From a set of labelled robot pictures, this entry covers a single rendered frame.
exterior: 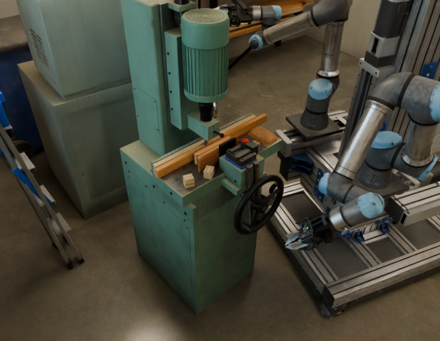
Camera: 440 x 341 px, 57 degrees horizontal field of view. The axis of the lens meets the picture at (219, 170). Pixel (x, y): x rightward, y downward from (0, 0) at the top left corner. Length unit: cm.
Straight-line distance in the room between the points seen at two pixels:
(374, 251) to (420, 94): 125
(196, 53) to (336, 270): 139
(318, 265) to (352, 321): 35
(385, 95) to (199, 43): 66
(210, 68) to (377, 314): 163
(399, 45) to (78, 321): 205
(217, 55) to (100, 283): 154
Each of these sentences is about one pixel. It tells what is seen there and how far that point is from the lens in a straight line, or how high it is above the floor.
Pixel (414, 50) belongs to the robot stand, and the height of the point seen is 135.
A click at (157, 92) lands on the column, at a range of 177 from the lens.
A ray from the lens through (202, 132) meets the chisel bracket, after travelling 173.
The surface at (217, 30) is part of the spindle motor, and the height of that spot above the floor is 148.
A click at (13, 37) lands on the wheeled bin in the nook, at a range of 315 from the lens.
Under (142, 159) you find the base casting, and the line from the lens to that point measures 198.
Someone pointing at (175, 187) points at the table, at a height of 90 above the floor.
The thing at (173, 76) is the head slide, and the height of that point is 125.
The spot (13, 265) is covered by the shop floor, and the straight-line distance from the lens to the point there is 278.
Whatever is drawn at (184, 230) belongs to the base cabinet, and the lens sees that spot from 186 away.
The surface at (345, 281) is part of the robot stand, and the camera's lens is 229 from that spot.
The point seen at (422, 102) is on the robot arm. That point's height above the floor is 137.
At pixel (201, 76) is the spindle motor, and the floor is 131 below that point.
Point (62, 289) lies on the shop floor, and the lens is 256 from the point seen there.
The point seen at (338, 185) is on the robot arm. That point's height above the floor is 109.
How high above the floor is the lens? 199
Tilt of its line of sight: 39 degrees down
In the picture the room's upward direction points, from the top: 1 degrees clockwise
